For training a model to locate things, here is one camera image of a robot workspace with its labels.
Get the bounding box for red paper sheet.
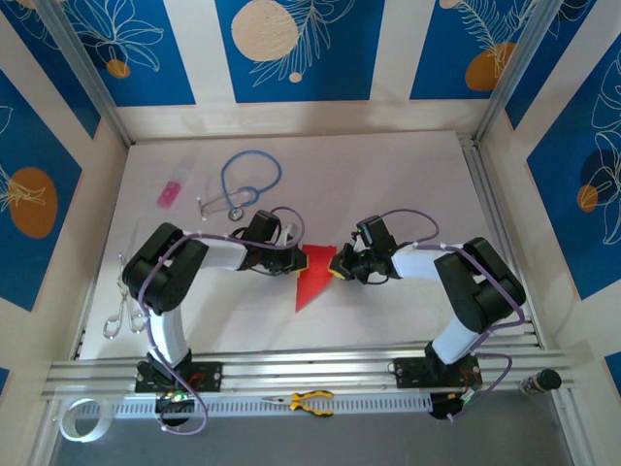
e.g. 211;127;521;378
294;245;339;313

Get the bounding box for right aluminium corner post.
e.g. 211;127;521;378
473;0;557;142

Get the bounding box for silver metal scissors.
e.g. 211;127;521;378
101;250;147;340

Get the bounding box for left aluminium corner post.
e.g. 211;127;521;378
36;0;135;147

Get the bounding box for small bottle with black cap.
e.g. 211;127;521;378
519;367;563;397

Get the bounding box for clear tape roll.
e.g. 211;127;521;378
58;397;114;444

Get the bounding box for grey slotted cable duct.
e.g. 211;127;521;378
77;391;433;419

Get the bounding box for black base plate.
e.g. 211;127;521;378
134;361;224;394
393;356;482;389

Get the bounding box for aluminium frame rail with arm bases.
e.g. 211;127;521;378
41;339;583;404

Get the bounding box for small pink clear bottle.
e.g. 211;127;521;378
155;162;191;211

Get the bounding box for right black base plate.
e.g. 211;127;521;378
393;356;482;389

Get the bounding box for blue stethoscope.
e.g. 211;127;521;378
196;149;283;223

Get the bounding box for aluminium side rail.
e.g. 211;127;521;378
458;133;544;349

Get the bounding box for black control box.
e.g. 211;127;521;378
153;390;199;429
429;387;482;422

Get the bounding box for left black control box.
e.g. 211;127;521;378
153;390;199;429

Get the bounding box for yellow black pliers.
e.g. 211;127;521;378
261;389;336;417

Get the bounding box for aluminium corner post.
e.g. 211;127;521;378
36;0;135;147
473;0;557;142

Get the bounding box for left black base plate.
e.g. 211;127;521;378
134;361;224;394

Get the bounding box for right black control box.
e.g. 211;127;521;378
429;387;482;422

